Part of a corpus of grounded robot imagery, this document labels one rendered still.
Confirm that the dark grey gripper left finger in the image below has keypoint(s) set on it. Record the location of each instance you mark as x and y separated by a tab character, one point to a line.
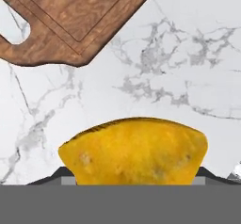
62	177

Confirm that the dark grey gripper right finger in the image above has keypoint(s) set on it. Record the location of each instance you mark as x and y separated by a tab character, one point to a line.
204	177

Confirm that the wooden cutting board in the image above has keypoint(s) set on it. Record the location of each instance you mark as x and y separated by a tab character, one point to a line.
72	17

